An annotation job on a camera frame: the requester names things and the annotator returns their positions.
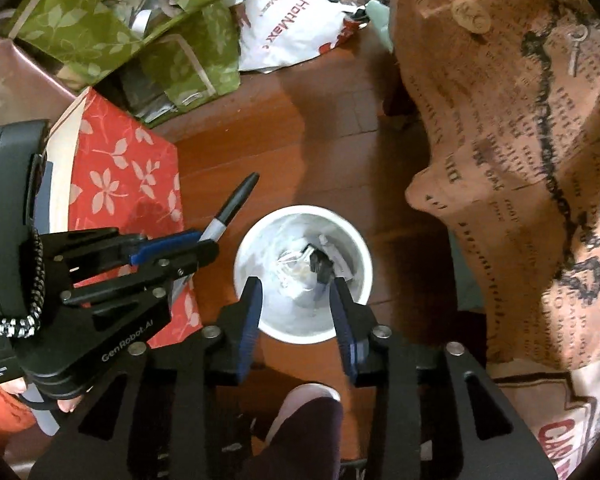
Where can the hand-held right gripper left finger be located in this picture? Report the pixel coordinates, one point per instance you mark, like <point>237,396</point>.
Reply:
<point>250,331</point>

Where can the brown glossy bag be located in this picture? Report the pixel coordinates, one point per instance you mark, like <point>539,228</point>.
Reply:
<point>10,90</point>

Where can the white plastic shopping bag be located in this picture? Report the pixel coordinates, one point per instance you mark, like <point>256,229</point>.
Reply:
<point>290,20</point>

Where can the small black object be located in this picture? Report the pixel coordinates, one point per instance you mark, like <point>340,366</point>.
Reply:
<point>322,262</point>

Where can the person's left hand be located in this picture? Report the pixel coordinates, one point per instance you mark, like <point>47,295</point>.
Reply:
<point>70,405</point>

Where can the pale green object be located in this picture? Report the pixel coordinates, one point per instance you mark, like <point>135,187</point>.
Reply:
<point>380,20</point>

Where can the red floral storage box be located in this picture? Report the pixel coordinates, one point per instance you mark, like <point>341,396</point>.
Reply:
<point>120,170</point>

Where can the crumpled white paper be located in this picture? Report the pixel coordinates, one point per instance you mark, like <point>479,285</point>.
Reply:
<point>292,270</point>

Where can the brown printed blanket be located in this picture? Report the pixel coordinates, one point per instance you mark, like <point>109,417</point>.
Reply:
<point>505,110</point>

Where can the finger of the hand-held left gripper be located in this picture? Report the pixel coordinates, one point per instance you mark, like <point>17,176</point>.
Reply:
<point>190,260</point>
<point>165,250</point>

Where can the person's foot in slipper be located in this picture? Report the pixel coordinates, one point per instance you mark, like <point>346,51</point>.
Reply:
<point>310,440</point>

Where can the person's grey shoe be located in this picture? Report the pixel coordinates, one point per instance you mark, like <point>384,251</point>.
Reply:
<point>305,391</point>

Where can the black grey marker pen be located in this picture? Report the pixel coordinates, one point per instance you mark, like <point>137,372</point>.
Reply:
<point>230,205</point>

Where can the cream printed cloth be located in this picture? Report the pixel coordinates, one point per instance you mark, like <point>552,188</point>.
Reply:
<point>530,395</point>

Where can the white round bin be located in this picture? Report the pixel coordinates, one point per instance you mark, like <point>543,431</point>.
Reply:
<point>290,321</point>

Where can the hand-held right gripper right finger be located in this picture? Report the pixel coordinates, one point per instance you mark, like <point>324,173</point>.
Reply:
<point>345,340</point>

